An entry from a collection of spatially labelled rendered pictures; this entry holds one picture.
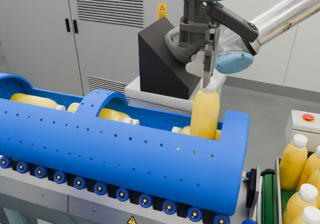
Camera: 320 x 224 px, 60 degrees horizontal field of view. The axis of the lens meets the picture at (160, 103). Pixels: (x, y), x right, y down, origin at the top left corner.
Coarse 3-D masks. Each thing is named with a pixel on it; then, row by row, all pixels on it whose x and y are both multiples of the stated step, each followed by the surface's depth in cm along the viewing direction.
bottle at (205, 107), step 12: (204, 96) 68; (216, 96) 68; (192, 108) 71; (204, 108) 68; (216, 108) 68; (192, 120) 72; (204, 120) 69; (216, 120) 71; (192, 132) 73; (204, 132) 71
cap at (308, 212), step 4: (304, 208) 64; (308, 208) 64; (312, 208) 64; (316, 208) 64; (304, 212) 63; (308, 212) 63; (312, 212) 63; (316, 212) 63; (304, 216) 63; (308, 216) 62; (312, 216) 62; (316, 216) 62; (308, 220) 62; (312, 220) 61; (316, 220) 61
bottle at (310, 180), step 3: (315, 171) 79; (318, 171) 78; (312, 174) 79; (315, 174) 78; (318, 174) 77; (309, 177) 80; (312, 177) 78; (315, 177) 77; (318, 177) 77; (309, 180) 80; (312, 180) 78; (315, 180) 77; (318, 180) 77; (309, 183) 79; (312, 183) 78; (315, 183) 77; (318, 183) 77; (315, 186) 77; (318, 186) 77; (318, 189) 77
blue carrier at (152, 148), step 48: (0, 96) 101; (48, 96) 108; (96, 96) 82; (0, 144) 86; (48, 144) 79; (96, 144) 74; (144, 144) 71; (192, 144) 68; (240, 144) 66; (144, 192) 78; (192, 192) 69
